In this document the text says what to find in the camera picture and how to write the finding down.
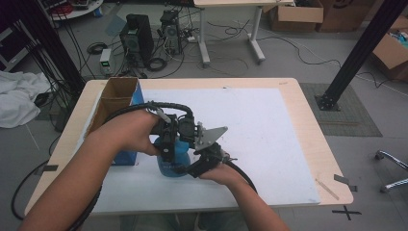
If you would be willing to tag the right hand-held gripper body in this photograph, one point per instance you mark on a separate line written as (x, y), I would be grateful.
(211, 134)

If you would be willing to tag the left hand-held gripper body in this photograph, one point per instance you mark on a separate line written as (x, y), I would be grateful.
(186, 128)

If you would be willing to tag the blue bottle with white cap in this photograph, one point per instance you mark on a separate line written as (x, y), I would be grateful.
(166, 169)

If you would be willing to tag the person's right hand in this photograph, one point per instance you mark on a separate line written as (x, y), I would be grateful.
(221, 174)

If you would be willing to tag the person's left hand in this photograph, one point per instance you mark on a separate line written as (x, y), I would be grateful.
(128, 131)

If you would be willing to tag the white sheet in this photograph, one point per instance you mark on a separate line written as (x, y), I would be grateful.
(263, 144)

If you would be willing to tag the blue cardboard box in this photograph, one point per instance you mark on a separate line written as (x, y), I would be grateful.
(118, 93)

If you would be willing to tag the white power strip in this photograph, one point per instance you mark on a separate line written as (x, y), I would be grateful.
(191, 39)

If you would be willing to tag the grey computer tower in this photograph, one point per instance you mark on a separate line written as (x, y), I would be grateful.
(171, 32)

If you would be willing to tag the black computer tower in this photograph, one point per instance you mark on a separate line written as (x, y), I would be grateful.
(141, 35)

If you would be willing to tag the white power supply unit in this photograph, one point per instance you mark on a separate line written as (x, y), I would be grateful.
(106, 61)

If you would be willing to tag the grey tape piece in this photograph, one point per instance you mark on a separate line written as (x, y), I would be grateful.
(48, 168)
(341, 179)

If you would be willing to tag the thin wooden stick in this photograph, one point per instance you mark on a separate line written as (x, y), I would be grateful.
(327, 189)

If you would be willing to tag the white-legged desk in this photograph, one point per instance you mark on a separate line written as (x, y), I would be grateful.
(243, 2)

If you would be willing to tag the grey floor mat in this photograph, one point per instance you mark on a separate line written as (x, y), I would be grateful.
(356, 115)

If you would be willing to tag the round white table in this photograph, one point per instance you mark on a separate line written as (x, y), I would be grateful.
(80, 12)

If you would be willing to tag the white cloth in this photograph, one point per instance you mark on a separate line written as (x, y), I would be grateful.
(19, 96)

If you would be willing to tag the chrome chair leg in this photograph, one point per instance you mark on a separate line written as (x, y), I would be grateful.
(393, 159)

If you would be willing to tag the open brown cardboard box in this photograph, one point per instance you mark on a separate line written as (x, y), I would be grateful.
(389, 53)

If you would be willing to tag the grey metal frame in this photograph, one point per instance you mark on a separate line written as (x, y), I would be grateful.
(14, 57)

